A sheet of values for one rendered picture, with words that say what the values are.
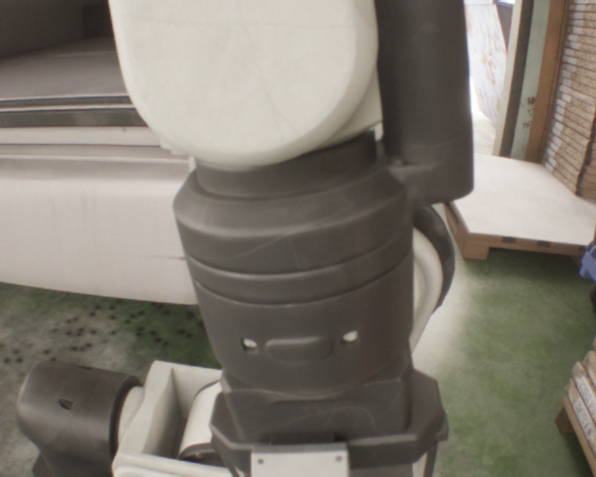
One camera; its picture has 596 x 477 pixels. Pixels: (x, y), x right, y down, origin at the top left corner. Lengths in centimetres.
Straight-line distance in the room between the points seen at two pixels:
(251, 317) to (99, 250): 69
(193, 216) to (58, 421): 52
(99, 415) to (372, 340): 49
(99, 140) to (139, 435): 57
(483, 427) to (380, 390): 94
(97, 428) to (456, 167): 54
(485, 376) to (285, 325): 113
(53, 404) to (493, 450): 88
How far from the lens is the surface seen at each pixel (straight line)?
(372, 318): 16
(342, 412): 21
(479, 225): 181
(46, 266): 92
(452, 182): 16
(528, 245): 184
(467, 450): 108
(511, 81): 290
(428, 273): 36
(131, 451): 59
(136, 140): 90
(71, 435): 65
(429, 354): 128
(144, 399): 63
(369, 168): 16
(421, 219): 36
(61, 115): 94
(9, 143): 107
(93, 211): 81
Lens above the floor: 80
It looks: 28 degrees down
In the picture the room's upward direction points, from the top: 4 degrees clockwise
